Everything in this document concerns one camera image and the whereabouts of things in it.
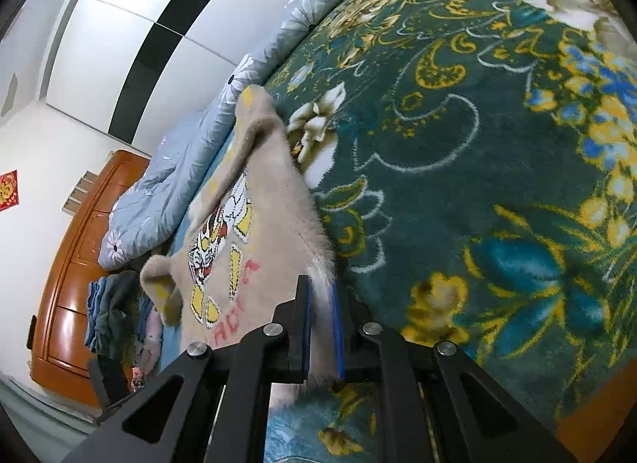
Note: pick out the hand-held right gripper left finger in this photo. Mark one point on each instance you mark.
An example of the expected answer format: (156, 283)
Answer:
(307, 323)

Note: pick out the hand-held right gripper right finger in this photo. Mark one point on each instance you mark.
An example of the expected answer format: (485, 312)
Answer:
(339, 333)

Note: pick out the white and black wardrobe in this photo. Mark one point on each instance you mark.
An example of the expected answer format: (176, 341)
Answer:
(149, 35)

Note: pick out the pile of folded clothes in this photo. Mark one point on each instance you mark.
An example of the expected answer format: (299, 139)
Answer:
(117, 313)

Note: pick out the red wall decoration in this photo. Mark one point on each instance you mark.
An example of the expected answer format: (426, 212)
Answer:
(8, 192)

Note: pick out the beige cartoon print sweater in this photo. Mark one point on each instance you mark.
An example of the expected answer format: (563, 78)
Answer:
(278, 224)

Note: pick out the wooden headboard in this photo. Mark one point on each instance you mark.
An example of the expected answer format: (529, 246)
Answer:
(74, 269)

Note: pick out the blue daisy print quilt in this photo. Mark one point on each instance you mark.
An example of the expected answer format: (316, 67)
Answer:
(199, 144)

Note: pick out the green floral blanket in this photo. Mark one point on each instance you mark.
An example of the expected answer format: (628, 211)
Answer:
(448, 169)

